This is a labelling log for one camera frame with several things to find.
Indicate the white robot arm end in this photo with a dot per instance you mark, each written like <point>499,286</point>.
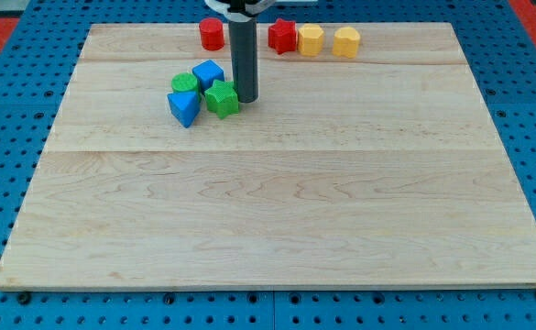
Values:
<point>241,11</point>

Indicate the yellow hexagon block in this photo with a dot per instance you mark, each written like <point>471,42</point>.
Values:
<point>310,40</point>

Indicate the yellow heart block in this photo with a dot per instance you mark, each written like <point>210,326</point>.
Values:
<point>346,42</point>

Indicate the green star block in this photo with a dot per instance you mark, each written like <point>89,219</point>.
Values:
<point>222,99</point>

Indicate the blue triangle block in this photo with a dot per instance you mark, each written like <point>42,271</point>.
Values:
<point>184,106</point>

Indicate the blue cube block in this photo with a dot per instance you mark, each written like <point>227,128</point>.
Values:
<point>206,73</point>

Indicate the light wooden board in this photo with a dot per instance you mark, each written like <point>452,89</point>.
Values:
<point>381,172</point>

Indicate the green cylinder block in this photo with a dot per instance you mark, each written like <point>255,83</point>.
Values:
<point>185,82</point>

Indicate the red star block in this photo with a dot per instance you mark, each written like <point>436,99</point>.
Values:
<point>282,36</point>

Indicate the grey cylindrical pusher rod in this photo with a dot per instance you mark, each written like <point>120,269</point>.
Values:
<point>243,47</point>

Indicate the red cylinder block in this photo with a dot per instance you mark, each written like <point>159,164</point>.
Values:
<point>211,33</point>

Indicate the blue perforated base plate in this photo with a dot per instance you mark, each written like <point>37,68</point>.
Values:
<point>36,65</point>

